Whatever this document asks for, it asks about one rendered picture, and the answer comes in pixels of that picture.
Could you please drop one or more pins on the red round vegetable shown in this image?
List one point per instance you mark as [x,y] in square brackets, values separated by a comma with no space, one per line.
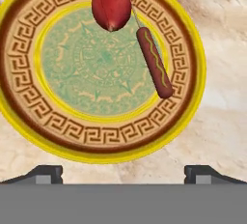
[111,6]

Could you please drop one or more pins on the brown sausage on stick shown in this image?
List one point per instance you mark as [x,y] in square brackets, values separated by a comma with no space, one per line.
[155,63]

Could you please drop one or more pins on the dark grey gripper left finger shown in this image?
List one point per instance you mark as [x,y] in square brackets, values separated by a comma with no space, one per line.
[48,173]

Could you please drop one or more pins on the large yellow patterned plate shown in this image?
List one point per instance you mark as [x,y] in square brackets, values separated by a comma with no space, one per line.
[96,83]

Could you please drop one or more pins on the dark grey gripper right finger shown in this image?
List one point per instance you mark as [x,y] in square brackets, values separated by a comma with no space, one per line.
[198,173]

